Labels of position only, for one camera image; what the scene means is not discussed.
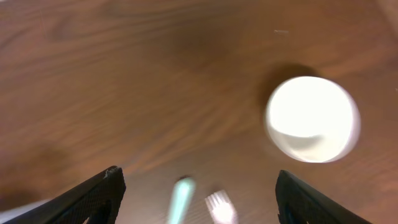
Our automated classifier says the white plastic bowl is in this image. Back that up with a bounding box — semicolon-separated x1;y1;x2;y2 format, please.
264;76;361;163

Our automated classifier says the mint green plastic spoon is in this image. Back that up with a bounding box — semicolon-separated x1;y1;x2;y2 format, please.
167;176;196;224

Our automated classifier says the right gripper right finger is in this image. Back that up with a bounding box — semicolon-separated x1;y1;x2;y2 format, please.
275;170;370;224

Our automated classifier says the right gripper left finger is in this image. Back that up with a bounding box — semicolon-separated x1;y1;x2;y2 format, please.
2;166;126;224

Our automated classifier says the white plastic fork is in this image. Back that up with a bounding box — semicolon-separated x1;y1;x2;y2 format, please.
205;190;238;224

